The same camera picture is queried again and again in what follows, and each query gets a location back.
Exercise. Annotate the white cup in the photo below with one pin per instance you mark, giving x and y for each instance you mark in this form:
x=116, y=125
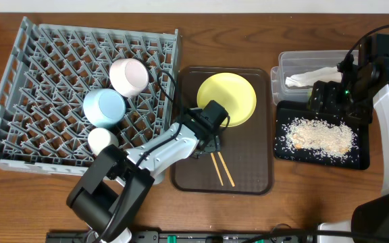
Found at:
x=99, y=138

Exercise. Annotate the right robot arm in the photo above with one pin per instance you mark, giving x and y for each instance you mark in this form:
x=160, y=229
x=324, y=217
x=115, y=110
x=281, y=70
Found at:
x=362, y=93

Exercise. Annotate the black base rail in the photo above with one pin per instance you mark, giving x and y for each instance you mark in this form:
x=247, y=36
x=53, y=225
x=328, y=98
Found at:
x=156, y=237

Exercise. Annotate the light blue bowl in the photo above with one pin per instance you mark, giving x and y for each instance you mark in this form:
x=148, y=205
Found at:
x=104, y=107

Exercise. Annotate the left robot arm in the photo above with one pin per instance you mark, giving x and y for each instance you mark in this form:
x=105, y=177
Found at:
x=109, y=194

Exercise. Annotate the pink white bowl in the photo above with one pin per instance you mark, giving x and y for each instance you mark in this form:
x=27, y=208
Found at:
x=128, y=76

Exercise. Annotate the clear plastic bin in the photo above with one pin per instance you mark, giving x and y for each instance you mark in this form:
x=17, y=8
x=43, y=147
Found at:
x=299, y=62

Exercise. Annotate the white plastic wrapper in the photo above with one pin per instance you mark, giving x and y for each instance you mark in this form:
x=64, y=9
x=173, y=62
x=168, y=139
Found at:
x=325, y=74

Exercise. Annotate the brown serving tray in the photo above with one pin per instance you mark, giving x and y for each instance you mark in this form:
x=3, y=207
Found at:
x=247, y=149

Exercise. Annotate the yellow plate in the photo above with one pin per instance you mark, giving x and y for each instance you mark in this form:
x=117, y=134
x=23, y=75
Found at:
x=233, y=92

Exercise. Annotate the wooden chopstick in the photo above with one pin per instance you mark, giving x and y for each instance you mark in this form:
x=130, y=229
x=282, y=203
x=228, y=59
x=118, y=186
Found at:
x=226, y=169
x=217, y=169

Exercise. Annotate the black waste tray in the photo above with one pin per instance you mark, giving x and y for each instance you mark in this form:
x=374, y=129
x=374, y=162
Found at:
x=290, y=112

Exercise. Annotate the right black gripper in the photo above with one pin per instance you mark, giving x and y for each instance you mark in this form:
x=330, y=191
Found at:
x=331, y=89

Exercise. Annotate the spilled rice pile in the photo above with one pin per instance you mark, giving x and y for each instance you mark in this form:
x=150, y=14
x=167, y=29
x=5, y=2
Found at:
x=318, y=138

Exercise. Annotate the grey plastic dish rack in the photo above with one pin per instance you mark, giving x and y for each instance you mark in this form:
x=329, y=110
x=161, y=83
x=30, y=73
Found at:
x=50, y=70

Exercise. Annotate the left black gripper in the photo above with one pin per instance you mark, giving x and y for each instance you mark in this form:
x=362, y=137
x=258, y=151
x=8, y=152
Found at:
x=207, y=148

